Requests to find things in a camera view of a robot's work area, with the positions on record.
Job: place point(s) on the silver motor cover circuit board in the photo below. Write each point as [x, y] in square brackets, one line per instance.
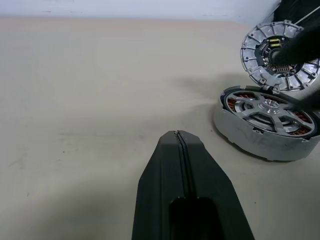
[252, 50]

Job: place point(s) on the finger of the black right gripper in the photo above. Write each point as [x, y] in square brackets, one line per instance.
[300, 48]
[310, 101]

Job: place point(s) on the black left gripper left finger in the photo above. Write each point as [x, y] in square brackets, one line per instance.
[160, 187]

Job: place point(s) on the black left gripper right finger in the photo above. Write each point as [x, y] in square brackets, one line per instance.
[212, 187]

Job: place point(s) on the grey motor housing copper coils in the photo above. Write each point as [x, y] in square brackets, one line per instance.
[250, 143]

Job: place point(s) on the spoked silver rotor black rim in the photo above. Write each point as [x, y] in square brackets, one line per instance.
[252, 110]

